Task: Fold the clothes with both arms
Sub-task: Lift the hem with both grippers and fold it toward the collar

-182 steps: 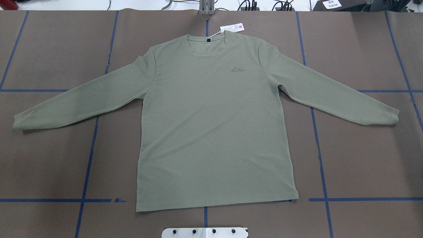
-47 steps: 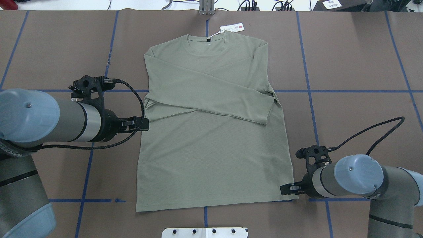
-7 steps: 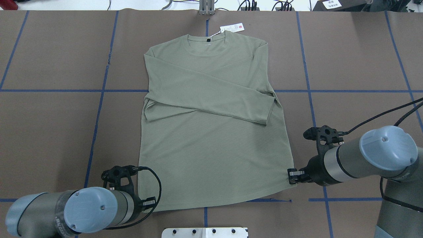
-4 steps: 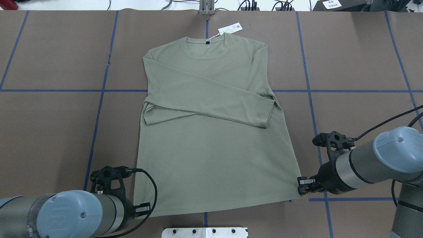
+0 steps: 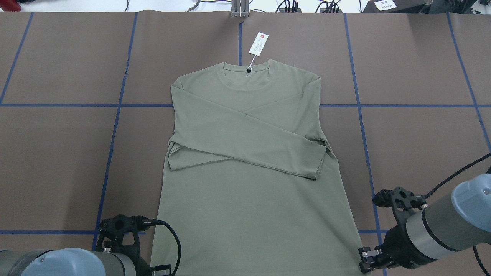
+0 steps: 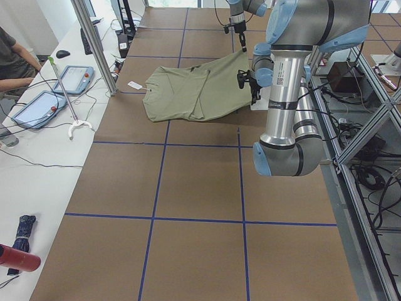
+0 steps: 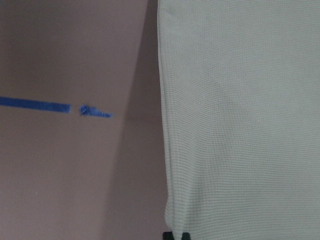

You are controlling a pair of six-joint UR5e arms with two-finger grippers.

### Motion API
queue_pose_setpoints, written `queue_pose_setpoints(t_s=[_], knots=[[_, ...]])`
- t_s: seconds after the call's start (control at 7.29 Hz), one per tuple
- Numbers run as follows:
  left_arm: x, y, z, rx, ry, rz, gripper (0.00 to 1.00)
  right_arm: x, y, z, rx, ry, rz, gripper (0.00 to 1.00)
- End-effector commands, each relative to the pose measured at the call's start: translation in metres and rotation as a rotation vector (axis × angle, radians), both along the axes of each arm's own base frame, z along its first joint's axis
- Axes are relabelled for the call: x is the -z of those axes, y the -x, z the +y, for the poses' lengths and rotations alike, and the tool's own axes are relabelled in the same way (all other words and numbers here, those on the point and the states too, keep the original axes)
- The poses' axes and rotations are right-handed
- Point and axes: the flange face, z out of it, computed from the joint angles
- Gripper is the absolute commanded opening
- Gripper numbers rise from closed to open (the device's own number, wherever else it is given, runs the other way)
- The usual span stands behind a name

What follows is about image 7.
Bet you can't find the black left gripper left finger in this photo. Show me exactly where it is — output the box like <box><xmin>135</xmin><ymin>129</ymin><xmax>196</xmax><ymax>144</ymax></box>
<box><xmin>162</xmin><ymin>231</ymin><xmax>174</xmax><ymax>240</ymax></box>

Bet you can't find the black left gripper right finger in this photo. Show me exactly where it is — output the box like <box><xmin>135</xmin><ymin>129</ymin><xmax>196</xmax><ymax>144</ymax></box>
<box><xmin>181</xmin><ymin>232</ymin><xmax>191</xmax><ymax>240</ymax></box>

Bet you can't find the olive green long-sleeve shirt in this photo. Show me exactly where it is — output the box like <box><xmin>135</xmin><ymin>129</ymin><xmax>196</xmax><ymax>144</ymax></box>
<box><xmin>157</xmin><ymin>0</ymin><xmax>320</xmax><ymax>240</ymax></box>

